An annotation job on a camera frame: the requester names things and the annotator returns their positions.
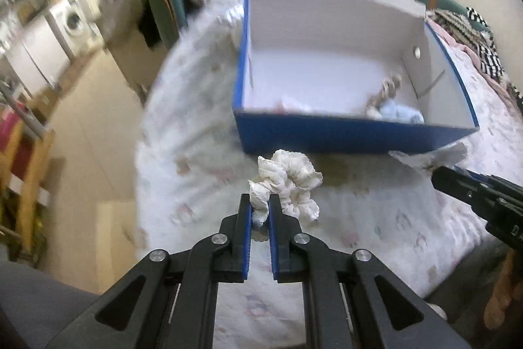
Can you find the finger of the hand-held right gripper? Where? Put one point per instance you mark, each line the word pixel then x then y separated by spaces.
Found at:
pixel 451 185
pixel 477 176

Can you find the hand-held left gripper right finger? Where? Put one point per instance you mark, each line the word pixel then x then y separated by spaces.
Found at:
pixel 273 242

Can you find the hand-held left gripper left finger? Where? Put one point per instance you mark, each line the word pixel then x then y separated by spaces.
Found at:
pixel 245 238

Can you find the brown sheer scrunchie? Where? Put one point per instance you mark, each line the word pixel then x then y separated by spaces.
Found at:
pixel 425 159

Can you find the white scrunchie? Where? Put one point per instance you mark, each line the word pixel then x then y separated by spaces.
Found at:
pixel 286 173

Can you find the light blue fluffy scrunchie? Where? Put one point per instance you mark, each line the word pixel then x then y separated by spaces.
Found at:
pixel 402 114

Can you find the beige twisted scrunchie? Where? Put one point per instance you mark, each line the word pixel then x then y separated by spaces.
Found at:
pixel 388 87

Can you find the blue cardboard box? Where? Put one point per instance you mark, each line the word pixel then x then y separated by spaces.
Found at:
pixel 327 132

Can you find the pale floral scrunchie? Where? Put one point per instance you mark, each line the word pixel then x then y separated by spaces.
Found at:
pixel 294 103

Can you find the person's right hand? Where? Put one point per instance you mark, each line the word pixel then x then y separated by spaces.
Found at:
pixel 500 291

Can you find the black white striped cloth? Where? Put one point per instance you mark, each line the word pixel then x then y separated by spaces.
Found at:
pixel 490 54

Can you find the knit patterned pillow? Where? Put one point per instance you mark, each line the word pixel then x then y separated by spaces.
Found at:
pixel 453 26

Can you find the wooden chair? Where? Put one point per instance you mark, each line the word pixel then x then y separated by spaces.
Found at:
pixel 30 185

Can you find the person's left grey trouser leg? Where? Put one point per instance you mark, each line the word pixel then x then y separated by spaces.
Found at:
pixel 36 312

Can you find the teal cloth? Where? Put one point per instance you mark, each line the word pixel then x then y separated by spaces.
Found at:
pixel 163 1

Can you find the metal pole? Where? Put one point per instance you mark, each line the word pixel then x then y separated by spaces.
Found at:
pixel 22 110

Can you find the white base cabinet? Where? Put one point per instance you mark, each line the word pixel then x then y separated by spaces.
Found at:
pixel 32 62

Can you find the white washing machine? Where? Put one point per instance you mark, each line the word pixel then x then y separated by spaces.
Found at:
pixel 69 24

